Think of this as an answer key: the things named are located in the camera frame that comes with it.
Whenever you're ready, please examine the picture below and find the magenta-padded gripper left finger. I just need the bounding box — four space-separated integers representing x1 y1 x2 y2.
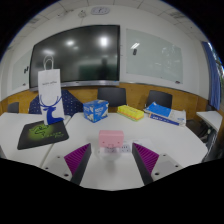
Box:
41 143 92 186

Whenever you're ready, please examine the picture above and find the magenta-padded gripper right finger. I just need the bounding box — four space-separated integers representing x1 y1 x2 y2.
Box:
131 142 184 186

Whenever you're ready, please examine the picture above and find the pink charger block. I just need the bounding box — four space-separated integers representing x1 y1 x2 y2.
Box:
98 129 125 149

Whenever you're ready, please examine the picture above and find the white power strip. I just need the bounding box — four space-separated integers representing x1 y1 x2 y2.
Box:
96 139 134 160

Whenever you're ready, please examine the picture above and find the yellow box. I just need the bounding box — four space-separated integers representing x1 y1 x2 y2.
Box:
116 104 145 122

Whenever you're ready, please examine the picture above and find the blue tissue box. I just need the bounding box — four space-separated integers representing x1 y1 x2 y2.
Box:
82 99 110 124

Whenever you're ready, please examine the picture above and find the navy dotted chair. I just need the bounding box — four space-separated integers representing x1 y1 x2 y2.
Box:
28 89 84 117

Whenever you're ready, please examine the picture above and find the black office chair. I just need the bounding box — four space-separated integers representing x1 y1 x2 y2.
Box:
96 86 128 108
145 89 174 109

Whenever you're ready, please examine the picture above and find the white paper bag blue deer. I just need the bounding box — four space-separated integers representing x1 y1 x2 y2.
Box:
37 55 65 126

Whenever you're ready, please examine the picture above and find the white side table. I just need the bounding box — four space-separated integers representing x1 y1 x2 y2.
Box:
195 110 224 161

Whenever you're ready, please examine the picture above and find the dark grey chair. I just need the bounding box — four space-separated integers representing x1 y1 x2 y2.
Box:
6 101 20 114

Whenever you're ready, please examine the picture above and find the large glass whiteboard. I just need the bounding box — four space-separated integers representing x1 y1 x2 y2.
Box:
125 28 184 85

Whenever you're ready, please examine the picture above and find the small glass whiteboard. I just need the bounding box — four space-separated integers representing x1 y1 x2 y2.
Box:
11 49 33 91

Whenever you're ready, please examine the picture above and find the blue curtain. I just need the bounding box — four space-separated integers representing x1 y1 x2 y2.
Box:
201 41 222 111

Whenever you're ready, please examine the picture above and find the round ceiling smoke detector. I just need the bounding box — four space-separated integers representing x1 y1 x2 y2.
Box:
77 9 88 19

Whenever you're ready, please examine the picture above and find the large black wall display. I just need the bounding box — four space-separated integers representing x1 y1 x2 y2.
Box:
28 24 121 89

